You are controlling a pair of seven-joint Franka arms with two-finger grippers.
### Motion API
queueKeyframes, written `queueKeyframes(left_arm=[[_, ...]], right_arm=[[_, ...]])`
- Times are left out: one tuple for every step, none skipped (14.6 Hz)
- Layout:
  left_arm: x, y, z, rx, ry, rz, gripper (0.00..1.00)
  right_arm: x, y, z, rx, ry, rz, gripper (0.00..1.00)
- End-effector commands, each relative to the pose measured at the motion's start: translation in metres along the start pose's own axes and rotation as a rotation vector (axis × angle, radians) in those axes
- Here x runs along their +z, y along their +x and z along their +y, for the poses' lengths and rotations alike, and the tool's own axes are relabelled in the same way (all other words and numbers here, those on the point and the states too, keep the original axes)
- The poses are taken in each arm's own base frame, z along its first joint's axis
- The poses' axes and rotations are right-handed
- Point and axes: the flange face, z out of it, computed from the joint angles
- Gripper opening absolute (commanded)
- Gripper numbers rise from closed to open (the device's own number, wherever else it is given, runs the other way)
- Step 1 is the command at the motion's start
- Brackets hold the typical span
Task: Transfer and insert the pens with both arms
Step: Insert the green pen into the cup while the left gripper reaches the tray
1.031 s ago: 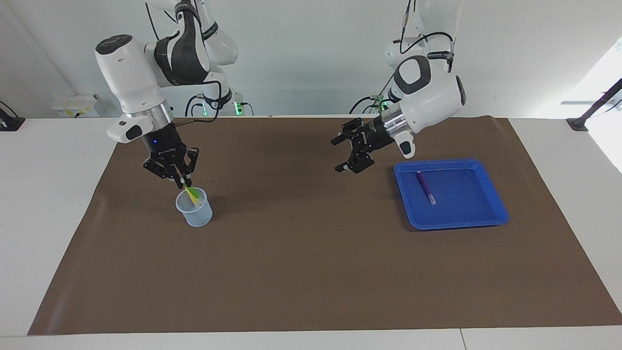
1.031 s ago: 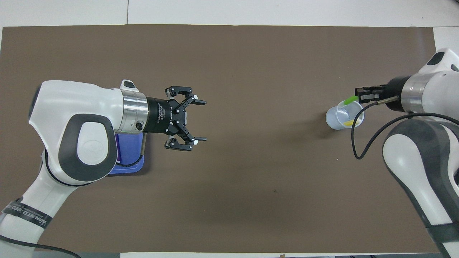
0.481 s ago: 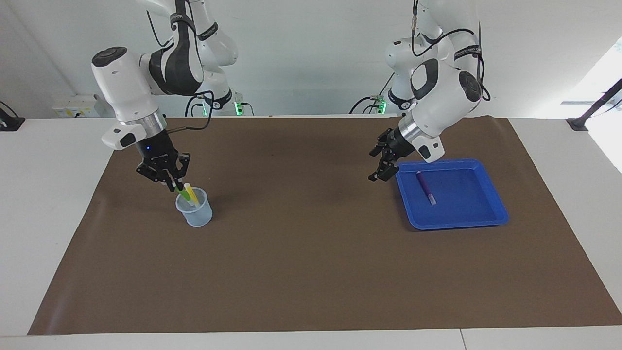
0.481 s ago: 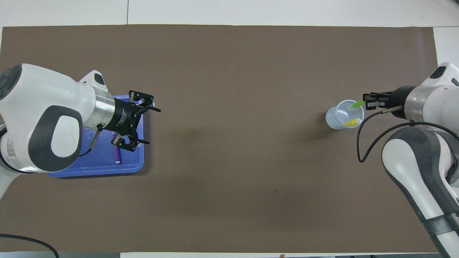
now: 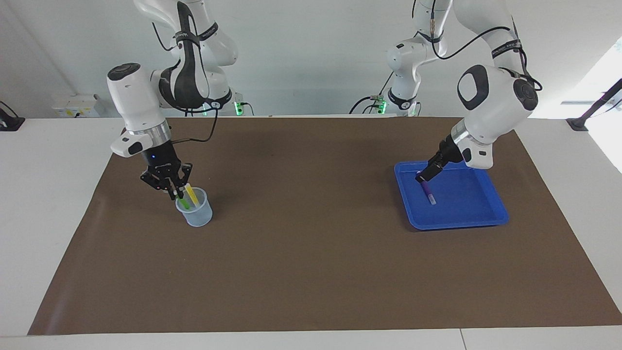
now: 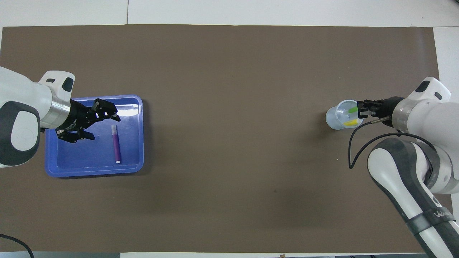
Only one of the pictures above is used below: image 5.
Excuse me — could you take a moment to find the small black desk mount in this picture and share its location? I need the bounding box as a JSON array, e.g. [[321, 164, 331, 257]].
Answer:
[[0, 101, 25, 132]]

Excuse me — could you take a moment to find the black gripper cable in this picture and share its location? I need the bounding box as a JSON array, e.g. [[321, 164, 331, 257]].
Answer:
[[413, 0, 542, 93], [170, 103, 219, 144]]

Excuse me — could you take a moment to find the purple marker pen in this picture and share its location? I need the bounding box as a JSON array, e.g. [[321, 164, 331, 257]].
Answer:
[[417, 171, 437, 205]]

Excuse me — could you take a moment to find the translucent plastic cup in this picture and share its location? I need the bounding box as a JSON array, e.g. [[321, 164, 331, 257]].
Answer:
[[175, 187, 213, 228]]

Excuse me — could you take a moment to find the blue plastic tray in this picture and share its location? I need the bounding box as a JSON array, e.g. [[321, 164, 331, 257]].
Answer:
[[394, 161, 510, 231]]

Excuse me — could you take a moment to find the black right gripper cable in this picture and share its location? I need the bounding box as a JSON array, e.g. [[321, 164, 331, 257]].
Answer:
[[170, 103, 219, 144]]

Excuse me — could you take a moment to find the brown table mat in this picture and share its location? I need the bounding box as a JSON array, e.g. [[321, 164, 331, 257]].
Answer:
[[28, 116, 622, 336]]

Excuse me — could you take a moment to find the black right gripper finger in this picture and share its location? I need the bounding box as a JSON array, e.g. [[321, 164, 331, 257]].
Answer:
[[141, 171, 177, 200], [177, 163, 193, 194]]

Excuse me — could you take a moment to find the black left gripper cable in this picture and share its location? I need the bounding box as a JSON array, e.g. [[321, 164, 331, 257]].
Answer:
[[413, 0, 542, 93]]

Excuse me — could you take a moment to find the black clamp stand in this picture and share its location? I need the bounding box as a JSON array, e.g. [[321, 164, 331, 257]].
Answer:
[[566, 78, 622, 132]]

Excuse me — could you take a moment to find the white wall socket box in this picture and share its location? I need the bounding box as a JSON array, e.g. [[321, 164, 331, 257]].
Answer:
[[52, 94, 100, 118]]

